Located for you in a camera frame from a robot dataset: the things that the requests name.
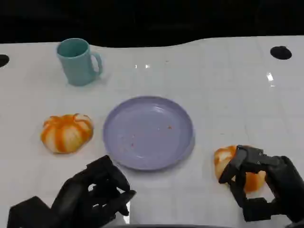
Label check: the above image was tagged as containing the pale green mug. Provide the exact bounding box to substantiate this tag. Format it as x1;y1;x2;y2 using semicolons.
56;38;103;87

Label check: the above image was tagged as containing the black table cable grommet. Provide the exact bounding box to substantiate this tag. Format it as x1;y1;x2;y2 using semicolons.
0;54;10;68
270;46;293;60

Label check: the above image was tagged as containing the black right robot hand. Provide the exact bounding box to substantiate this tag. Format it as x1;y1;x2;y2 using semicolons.
218;144;304;228

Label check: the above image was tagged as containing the orange and white bread roll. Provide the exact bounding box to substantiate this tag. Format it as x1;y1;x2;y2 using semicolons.
40;113;94;154
214;145;266;193

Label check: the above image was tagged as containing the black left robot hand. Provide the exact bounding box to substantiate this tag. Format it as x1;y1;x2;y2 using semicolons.
51;155;137;228

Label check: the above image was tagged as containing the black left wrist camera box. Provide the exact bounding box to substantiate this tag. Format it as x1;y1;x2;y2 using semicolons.
7;196;52;228

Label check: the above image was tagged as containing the lilac plate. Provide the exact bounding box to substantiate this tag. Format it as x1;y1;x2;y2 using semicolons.
103;95;196;171

